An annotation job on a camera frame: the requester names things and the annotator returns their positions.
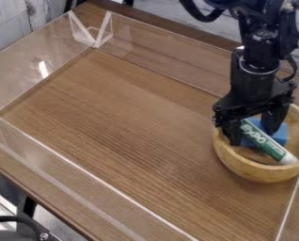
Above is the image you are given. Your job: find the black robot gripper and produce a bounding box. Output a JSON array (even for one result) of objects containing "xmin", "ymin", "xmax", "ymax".
[{"xmin": 213, "ymin": 49, "xmax": 297, "ymax": 146}]

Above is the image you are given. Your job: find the green and white marker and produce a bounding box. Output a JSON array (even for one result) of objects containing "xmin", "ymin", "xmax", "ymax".
[{"xmin": 241, "ymin": 119, "xmax": 299, "ymax": 166}]

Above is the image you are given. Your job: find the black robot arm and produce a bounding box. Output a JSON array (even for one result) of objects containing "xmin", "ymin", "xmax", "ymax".
[{"xmin": 181, "ymin": 0, "xmax": 299, "ymax": 146}]

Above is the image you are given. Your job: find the brown wooden bowl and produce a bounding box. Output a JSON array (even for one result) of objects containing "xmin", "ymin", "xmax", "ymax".
[{"xmin": 213, "ymin": 104, "xmax": 299, "ymax": 184}]

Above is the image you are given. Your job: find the blue foam block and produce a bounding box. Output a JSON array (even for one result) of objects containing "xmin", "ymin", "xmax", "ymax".
[{"xmin": 241, "ymin": 118, "xmax": 289, "ymax": 148}]

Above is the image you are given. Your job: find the black metal table leg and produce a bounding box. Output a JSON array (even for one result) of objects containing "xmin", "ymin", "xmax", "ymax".
[{"xmin": 22, "ymin": 196, "xmax": 38, "ymax": 217}]

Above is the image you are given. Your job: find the black clamp with bolt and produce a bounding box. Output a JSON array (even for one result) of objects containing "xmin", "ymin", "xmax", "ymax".
[{"xmin": 30, "ymin": 223, "xmax": 62, "ymax": 241}]

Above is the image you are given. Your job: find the clear acrylic tray wall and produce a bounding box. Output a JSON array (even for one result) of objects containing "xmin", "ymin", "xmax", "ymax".
[{"xmin": 0, "ymin": 9, "xmax": 299, "ymax": 241}]

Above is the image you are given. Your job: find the black cable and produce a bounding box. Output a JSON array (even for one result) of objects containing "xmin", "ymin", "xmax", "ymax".
[{"xmin": 0, "ymin": 215, "xmax": 41, "ymax": 241}]

